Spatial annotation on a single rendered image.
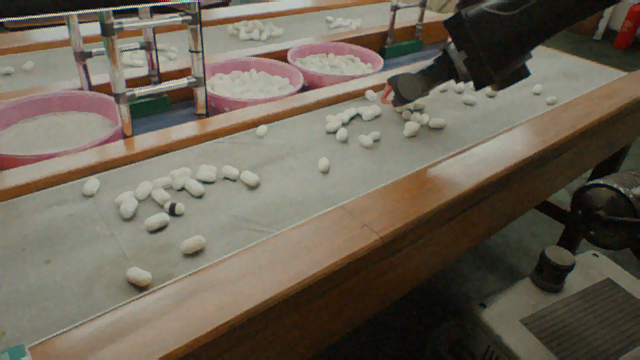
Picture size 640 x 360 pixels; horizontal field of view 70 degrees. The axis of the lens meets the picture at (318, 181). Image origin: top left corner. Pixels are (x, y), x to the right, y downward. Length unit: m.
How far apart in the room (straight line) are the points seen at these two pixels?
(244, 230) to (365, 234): 0.18
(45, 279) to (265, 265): 0.28
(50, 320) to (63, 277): 0.07
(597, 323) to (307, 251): 0.68
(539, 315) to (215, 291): 0.70
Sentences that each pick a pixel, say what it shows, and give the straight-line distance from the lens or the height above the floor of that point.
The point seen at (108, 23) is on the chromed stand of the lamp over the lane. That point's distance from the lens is 0.84.
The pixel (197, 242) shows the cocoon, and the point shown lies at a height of 0.76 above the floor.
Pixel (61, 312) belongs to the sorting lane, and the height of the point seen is 0.74.
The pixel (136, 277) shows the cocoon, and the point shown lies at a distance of 0.63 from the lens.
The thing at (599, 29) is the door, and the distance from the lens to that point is 5.46.
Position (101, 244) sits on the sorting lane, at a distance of 0.72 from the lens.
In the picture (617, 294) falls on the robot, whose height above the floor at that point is 0.47.
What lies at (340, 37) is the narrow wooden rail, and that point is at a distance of 1.51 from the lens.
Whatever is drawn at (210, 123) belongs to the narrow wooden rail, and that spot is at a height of 0.76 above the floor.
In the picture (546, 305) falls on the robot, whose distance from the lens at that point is 1.10.
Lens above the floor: 1.20
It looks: 34 degrees down
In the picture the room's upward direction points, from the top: 5 degrees clockwise
